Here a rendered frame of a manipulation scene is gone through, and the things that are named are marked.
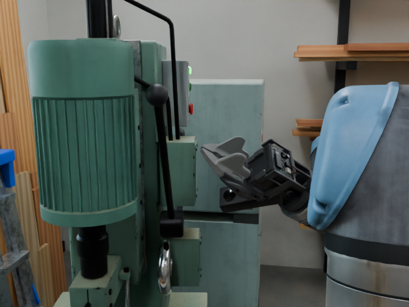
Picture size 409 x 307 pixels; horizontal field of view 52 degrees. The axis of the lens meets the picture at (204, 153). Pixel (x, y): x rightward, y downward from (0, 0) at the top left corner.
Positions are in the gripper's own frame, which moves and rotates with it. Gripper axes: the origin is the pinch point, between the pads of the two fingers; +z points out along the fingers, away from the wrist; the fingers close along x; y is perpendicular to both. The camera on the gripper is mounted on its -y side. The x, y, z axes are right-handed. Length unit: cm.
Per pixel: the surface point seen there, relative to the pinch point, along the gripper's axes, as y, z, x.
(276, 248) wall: -146, -190, -105
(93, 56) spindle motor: -1.7, 21.3, -9.3
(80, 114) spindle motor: -8.6, 18.8, -3.4
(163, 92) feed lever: 3.5, 11.1, -3.8
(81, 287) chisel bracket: -31.0, 3.3, 13.8
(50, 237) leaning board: -194, -39, -80
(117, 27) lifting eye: -18.0, 13.1, -44.4
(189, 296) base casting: -56, -41, -3
